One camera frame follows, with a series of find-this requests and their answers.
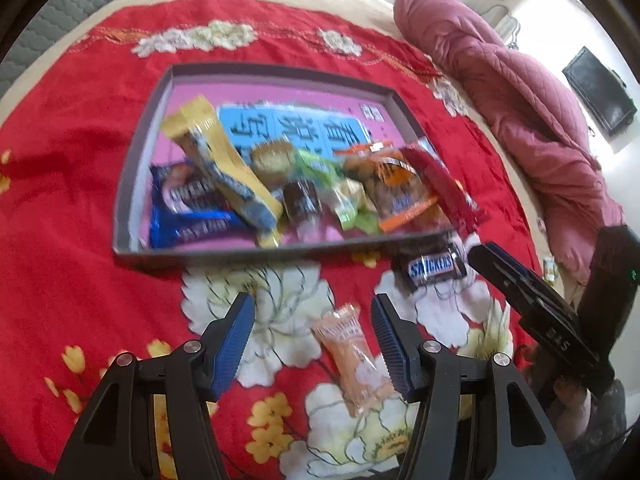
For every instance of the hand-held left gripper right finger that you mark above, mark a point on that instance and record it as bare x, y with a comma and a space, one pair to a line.
395, 355

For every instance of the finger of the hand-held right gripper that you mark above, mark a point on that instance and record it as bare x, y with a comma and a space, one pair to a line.
500, 282
522, 274

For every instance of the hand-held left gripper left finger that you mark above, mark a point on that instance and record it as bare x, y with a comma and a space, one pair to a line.
232, 350

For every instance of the peach snack packet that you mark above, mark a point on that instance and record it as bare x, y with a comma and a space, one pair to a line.
350, 355

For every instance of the brown chocolate bar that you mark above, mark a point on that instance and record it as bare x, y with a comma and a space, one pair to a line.
430, 267

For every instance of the red stick snack packet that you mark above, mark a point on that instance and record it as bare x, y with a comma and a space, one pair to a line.
445, 185

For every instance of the orange-edged pastry packet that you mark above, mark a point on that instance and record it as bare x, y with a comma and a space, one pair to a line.
395, 185

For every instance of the green milk snack packet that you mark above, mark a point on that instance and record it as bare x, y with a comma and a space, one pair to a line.
350, 197

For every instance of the small brown snack packet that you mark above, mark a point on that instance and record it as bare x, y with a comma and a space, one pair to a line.
302, 200

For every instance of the dark blue cookie packet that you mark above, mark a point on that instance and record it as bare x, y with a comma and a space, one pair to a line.
182, 190

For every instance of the clear sandwich cookie packet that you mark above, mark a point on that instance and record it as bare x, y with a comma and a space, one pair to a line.
272, 162

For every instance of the yellow snack packet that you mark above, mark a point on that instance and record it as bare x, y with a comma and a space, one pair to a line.
220, 155

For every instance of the grey cardboard box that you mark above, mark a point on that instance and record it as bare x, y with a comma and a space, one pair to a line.
142, 155

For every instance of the person's right forearm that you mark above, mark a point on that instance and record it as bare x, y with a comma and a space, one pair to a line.
612, 415

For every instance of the person's right hand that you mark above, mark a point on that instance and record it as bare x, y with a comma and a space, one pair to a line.
575, 410

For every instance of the pink quilt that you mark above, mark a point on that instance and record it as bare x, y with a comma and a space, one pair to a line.
500, 85

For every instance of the black television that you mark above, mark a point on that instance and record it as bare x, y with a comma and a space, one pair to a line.
597, 90

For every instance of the red floral blanket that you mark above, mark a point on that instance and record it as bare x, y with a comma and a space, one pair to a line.
75, 210

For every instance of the grey quilted headboard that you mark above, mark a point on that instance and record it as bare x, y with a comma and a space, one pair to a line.
60, 10

